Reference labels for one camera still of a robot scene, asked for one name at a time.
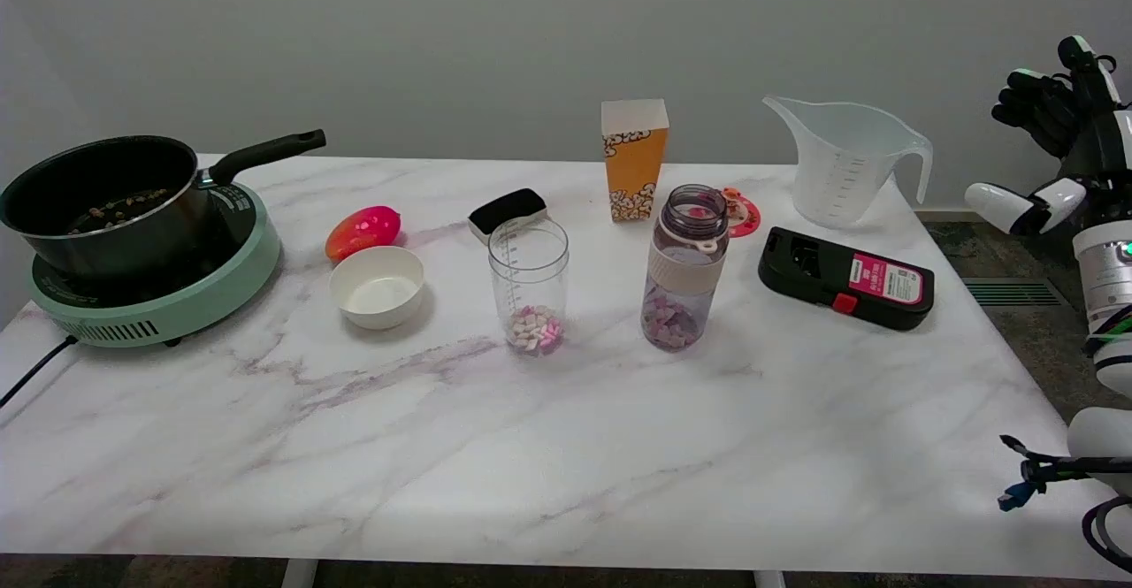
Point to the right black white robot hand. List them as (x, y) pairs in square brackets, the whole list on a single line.
[(1097, 146)]

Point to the clear purple bottle beige sleeve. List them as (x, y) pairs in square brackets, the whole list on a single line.
[(685, 261)]

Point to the floor vent grille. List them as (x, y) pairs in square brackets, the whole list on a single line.
[(1013, 293)]

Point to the clear plastic measuring pitcher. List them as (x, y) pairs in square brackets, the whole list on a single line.
[(836, 168)]

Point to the black device pink label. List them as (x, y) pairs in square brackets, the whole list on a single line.
[(814, 274)]

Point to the pink round lid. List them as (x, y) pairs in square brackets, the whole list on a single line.
[(743, 215)]

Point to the purple candy pile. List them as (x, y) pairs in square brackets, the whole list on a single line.
[(670, 321)]

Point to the yellow popcorn box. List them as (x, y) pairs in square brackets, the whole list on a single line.
[(633, 164)]

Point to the white table leg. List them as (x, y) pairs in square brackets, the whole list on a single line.
[(299, 573), (769, 578)]

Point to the clear graduated plastic cup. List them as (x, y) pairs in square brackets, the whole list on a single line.
[(529, 261)]

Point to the pink white candy pile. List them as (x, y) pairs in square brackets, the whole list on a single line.
[(535, 330)]

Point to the black white sponge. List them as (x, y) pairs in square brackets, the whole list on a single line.
[(506, 210)]

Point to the white bowl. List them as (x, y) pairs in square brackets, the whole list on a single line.
[(377, 287)]

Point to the red orange mango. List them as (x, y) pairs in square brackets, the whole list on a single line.
[(363, 230)]

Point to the green induction cooker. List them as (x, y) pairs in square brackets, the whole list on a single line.
[(195, 301)]

